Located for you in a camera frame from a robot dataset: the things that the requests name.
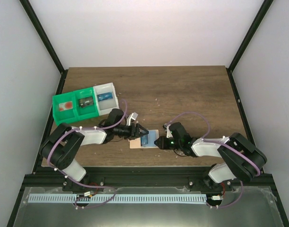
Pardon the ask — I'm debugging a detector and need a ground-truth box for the blue vip card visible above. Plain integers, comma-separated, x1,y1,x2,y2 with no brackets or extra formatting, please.
140,135,149,147

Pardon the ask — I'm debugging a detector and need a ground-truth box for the green plastic bin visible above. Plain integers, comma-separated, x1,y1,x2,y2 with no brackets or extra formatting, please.
73,87,99,121
52,92,78,125

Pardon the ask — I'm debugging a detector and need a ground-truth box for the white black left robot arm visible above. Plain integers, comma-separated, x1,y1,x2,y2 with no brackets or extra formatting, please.
39,108,149,191

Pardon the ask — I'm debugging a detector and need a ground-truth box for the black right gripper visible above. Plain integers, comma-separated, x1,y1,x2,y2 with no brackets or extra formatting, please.
154,136,182,150

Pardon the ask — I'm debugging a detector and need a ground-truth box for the black frame post left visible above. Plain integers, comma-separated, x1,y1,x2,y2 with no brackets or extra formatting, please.
18,0,66,74

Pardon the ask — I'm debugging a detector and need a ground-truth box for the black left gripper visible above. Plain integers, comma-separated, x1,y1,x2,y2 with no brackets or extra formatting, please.
114,123,149,140

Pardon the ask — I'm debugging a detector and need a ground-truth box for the blue credit card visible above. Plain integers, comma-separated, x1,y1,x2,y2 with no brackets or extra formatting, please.
97,92,113,102

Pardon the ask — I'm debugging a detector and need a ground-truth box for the black vip card in bin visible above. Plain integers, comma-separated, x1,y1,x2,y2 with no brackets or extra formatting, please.
78,96,94,108

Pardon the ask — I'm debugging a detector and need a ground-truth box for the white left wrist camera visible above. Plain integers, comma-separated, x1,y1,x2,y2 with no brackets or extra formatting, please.
126,112,138,126

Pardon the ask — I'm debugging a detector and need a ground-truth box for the metal base plate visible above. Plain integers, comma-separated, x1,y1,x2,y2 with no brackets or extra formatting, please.
13,186,284,227

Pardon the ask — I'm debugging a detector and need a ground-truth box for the white plastic bin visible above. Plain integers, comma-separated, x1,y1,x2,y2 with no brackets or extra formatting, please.
93,83,119,116

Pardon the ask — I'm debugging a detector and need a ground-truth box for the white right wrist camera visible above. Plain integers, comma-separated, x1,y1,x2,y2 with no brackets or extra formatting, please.
163,123,173,138

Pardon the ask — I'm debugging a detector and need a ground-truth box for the light blue slotted cable duct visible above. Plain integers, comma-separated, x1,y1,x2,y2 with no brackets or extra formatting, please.
28,193,207,204

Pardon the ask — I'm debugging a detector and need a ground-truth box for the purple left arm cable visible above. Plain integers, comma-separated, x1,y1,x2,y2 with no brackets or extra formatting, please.
47,99,128,210

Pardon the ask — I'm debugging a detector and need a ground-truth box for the black frame post right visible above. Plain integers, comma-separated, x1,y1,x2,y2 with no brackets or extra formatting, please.
226,0,275,71

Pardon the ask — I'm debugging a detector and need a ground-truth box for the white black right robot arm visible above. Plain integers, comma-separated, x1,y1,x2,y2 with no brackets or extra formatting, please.
154,122,267,191

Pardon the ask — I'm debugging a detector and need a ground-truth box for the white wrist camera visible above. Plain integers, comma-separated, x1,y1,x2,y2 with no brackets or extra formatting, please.
126,112,138,126
163,123,173,138

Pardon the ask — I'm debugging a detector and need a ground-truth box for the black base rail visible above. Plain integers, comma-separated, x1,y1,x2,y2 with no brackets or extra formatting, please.
24,166,274,193

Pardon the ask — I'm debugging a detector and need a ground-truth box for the black frame post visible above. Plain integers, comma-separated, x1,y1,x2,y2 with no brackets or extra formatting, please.
18,0,66,74
226,0,275,71

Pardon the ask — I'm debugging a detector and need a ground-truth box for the green plastic bin middle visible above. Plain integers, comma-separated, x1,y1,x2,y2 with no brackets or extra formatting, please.
73,87,99,121

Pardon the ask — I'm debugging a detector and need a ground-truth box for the green plastic bin left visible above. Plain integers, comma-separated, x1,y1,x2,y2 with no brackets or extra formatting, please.
52,92,78,125

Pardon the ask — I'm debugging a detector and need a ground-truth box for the white red card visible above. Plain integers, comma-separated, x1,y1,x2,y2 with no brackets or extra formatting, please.
59,101,73,112

